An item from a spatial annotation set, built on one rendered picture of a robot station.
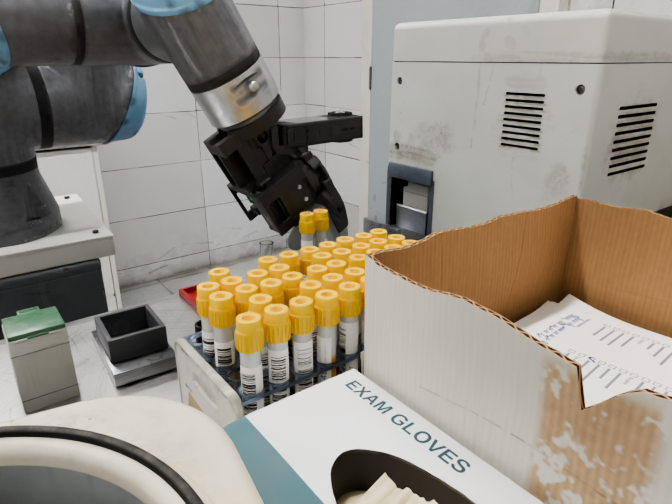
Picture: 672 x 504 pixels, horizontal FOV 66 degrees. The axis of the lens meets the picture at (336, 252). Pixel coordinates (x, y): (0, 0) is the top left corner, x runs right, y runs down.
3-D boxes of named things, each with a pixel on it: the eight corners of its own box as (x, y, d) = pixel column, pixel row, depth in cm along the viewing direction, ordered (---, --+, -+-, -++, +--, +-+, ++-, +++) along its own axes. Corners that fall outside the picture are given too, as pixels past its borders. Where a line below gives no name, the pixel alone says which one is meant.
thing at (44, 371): (68, 370, 46) (54, 301, 44) (81, 395, 43) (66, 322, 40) (16, 386, 44) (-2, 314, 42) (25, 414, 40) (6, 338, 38)
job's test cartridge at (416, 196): (421, 220, 75) (424, 177, 73) (446, 228, 71) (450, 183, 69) (401, 225, 73) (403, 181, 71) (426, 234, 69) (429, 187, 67)
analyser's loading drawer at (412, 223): (462, 219, 82) (465, 187, 81) (497, 229, 77) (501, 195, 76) (362, 245, 71) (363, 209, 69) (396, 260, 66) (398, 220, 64)
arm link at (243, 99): (236, 51, 53) (278, 50, 47) (258, 91, 56) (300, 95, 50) (178, 91, 51) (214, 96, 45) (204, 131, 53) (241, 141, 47)
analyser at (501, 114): (503, 216, 91) (525, 29, 80) (674, 262, 70) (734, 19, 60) (369, 253, 74) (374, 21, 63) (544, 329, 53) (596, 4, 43)
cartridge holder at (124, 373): (149, 328, 53) (145, 296, 52) (179, 368, 46) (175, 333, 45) (93, 343, 50) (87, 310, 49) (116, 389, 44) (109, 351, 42)
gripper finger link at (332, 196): (321, 227, 62) (288, 169, 56) (331, 218, 62) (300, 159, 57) (346, 237, 58) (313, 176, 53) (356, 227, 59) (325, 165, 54)
